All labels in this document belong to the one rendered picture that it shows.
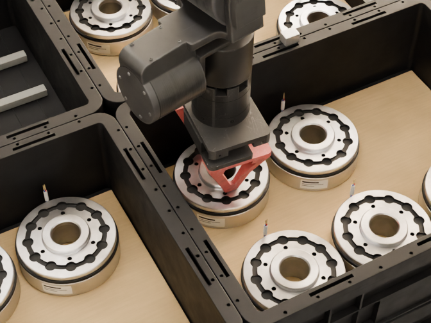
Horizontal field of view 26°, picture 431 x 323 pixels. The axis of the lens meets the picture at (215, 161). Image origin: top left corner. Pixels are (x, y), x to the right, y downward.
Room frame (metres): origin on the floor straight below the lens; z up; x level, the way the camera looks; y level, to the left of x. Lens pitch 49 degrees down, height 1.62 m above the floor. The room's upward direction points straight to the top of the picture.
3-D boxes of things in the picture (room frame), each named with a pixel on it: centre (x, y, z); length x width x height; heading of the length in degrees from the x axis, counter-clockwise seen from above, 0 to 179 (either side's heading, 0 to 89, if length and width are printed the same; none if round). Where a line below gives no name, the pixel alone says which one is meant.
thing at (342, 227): (0.56, -0.17, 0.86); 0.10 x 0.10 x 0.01
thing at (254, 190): (0.64, -0.01, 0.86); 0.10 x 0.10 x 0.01
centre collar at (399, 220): (0.56, -0.17, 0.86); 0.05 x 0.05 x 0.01
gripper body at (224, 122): (0.64, -0.01, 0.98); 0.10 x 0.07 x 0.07; 23
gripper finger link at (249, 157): (0.62, -0.01, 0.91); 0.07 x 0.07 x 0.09; 23
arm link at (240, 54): (0.63, 0.00, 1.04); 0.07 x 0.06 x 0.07; 128
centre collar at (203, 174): (0.64, -0.01, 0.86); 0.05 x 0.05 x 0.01
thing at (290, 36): (0.77, -0.08, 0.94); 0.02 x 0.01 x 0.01; 118
